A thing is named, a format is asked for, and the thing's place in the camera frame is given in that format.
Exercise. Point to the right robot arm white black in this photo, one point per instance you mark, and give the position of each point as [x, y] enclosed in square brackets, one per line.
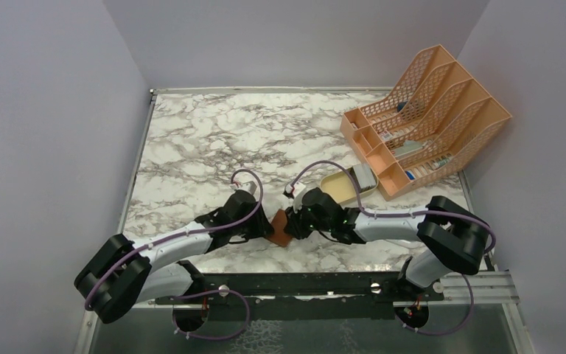
[455, 239]

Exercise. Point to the stack of credit cards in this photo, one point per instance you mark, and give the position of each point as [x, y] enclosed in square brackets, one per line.
[364, 176]

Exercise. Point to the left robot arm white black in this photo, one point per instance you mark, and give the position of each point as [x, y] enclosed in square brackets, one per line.
[125, 272]

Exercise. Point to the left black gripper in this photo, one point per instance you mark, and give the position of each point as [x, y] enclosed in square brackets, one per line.
[262, 228]

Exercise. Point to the brown leather card holder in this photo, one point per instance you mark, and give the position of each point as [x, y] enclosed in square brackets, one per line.
[279, 236]

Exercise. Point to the beige oval tray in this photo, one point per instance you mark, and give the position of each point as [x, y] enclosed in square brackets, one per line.
[340, 188]

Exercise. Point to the orange plastic file organizer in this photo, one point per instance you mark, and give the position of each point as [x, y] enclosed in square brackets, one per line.
[432, 124]

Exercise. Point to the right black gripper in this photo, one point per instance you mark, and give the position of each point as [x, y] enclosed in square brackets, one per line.
[293, 226]

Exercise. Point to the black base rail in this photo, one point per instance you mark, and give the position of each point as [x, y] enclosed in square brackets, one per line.
[295, 296]

